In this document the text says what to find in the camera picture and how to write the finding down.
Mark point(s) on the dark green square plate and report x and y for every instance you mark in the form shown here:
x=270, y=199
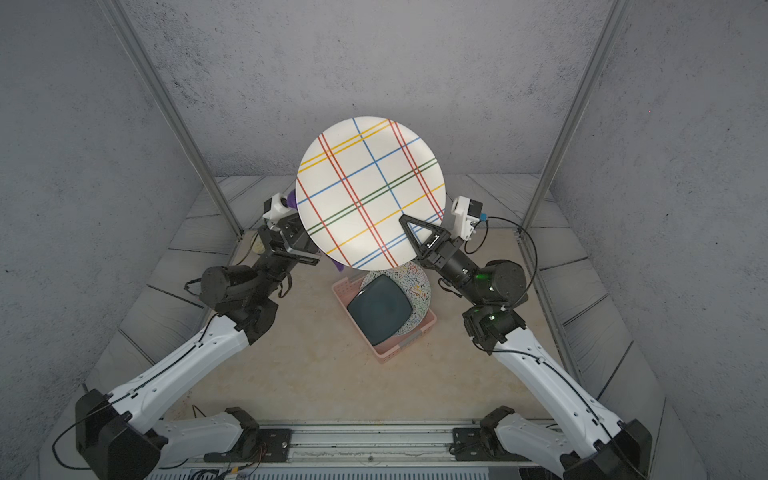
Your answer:
x=380, y=309

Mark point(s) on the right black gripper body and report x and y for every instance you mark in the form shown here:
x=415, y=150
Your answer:
x=450, y=257

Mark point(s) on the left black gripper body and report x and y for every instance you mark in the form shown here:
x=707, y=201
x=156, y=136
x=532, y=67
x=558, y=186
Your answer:
x=268, y=246

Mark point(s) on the aluminium frame post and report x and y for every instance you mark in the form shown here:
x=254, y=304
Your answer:
x=126, y=34
x=616, y=16

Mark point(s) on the pink plastic dish basket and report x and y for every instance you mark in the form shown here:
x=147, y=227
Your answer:
x=347, y=288

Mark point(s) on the purple cleaning cloth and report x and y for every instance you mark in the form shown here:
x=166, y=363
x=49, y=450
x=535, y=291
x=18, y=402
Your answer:
x=291, y=200

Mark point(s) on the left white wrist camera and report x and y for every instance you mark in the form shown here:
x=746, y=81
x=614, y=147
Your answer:
x=277, y=208

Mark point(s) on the white plaid striped plate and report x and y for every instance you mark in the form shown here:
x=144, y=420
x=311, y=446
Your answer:
x=354, y=182

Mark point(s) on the left aluminium frame post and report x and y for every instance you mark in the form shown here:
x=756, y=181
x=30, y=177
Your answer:
x=126, y=34

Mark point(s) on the right aluminium frame post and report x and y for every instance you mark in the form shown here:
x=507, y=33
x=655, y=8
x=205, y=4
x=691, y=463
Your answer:
x=616, y=16

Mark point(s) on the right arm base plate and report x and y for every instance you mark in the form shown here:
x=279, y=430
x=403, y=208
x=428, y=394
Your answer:
x=473, y=444

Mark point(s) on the aluminium mounting rail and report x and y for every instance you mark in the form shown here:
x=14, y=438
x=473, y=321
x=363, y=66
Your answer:
x=377, y=443

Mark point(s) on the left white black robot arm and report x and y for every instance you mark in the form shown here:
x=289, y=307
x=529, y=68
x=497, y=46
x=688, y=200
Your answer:
x=122, y=434

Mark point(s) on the colourful squiggle pattern plate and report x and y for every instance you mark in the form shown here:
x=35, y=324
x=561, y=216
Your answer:
x=413, y=280

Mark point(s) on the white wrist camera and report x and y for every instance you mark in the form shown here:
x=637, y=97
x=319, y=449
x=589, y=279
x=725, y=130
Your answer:
x=277, y=208
x=467, y=214

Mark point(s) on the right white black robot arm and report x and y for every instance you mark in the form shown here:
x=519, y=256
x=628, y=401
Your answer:
x=589, y=441

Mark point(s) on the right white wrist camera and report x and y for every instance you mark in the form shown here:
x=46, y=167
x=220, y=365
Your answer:
x=467, y=214

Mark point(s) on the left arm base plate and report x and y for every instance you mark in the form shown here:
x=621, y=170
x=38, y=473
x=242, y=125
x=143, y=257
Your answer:
x=270, y=445

